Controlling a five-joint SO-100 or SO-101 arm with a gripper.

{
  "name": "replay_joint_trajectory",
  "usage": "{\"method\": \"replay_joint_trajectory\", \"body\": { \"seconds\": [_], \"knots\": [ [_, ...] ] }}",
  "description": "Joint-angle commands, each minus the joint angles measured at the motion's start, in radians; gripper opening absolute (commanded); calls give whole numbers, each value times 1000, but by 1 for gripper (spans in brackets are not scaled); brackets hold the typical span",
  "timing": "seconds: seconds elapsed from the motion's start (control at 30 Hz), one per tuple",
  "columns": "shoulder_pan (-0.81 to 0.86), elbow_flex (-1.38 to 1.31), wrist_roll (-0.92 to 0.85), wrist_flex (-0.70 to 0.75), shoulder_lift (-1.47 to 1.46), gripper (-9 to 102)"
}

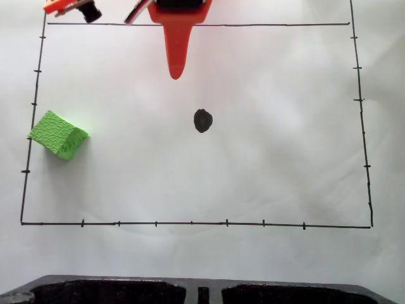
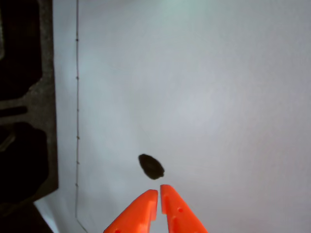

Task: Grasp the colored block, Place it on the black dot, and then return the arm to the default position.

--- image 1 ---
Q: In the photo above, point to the white paper sheet drawn rectangle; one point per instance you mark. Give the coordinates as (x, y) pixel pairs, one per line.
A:
(253, 177)

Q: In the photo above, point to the black plastic tray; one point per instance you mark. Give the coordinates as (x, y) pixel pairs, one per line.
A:
(202, 291)

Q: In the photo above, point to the black dot mark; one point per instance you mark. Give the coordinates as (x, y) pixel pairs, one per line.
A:
(202, 120)

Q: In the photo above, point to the green textured foam block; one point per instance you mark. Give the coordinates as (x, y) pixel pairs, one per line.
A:
(55, 133)

